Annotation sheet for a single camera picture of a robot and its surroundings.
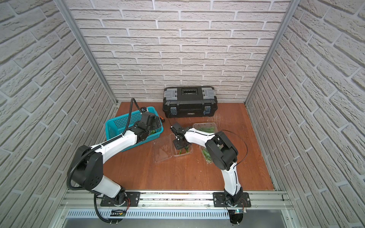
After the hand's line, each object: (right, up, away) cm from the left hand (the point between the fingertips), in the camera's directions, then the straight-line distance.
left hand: (154, 118), depth 90 cm
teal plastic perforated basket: (-29, -6, +11) cm, 31 cm away
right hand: (+18, -18, +6) cm, 26 cm away
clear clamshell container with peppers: (+5, -21, +7) cm, 23 cm away
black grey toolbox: (+19, +12, +8) cm, 24 cm away
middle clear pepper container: (+34, -23, -3) cm, 41 cm away
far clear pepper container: (+36, -6, +8) cm, 37 cm away
